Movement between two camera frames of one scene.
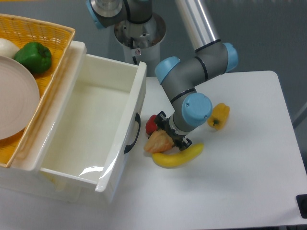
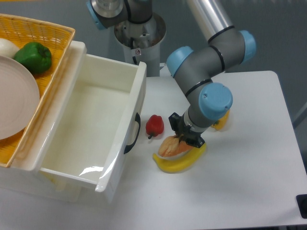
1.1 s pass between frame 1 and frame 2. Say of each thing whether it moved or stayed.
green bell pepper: stayed
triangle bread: moved
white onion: stayed
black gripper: moved
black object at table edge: stayed
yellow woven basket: stayed
